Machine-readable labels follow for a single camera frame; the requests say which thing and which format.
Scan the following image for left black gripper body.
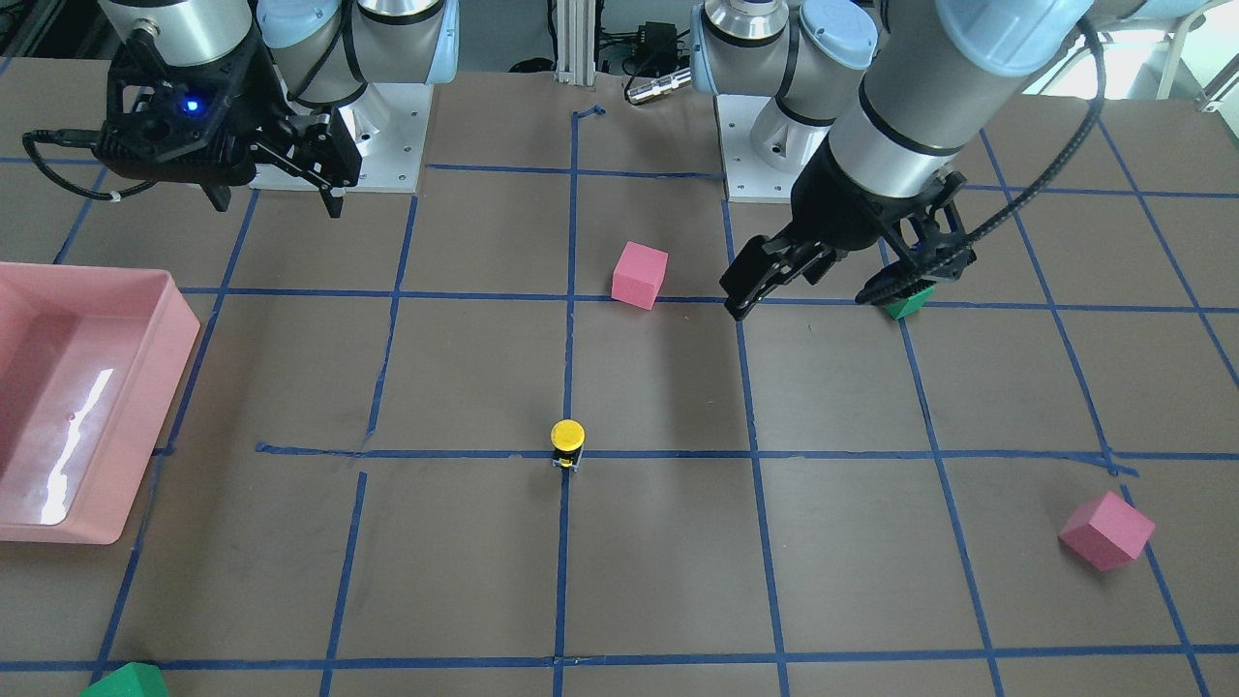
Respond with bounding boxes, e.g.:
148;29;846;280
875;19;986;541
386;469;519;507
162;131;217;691
789;140;966;266

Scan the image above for pink cube centre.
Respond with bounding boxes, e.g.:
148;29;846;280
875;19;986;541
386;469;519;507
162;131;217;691
610;241;669;312

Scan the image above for silver metal cylinder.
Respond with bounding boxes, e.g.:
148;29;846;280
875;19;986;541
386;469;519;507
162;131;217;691
624;68;693;106

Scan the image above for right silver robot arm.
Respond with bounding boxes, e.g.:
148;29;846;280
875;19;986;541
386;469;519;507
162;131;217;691
90;1;460;217

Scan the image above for yellow push button switch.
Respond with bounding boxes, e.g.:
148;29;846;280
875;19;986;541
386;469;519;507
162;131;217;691
550;418;586;472

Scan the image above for pink plastic tray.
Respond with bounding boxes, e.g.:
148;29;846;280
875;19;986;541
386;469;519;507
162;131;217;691
1;262;199;543

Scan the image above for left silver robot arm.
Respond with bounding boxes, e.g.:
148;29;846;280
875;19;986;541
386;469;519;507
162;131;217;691
690;1;1201;319

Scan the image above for pink cube far side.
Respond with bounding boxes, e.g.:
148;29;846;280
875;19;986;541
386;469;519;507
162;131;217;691
1058;493;1158;572

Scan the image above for green cube near tray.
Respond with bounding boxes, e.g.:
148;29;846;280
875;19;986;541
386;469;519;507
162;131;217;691
79;662;171;697

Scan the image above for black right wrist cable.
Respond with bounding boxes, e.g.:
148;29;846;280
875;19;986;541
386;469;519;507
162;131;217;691
21;129;161;204

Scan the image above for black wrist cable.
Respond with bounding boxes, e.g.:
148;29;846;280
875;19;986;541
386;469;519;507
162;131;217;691
21;129;161;204
929;19;1109;262

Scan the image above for green cube near base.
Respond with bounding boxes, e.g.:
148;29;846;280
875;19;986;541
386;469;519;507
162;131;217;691
882;284;935;321

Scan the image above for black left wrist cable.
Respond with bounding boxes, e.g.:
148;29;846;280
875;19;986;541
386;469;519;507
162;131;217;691
929;19;1109;262

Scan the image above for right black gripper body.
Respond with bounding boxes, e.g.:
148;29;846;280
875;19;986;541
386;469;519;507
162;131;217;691
95;28;291;187

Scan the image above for pink cube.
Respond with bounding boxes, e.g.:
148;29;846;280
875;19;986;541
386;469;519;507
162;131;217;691
1058;493;1158;572
610;241;669;312

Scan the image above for aluminium profile post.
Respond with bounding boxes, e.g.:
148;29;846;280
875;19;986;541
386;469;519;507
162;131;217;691
553;0;598;92

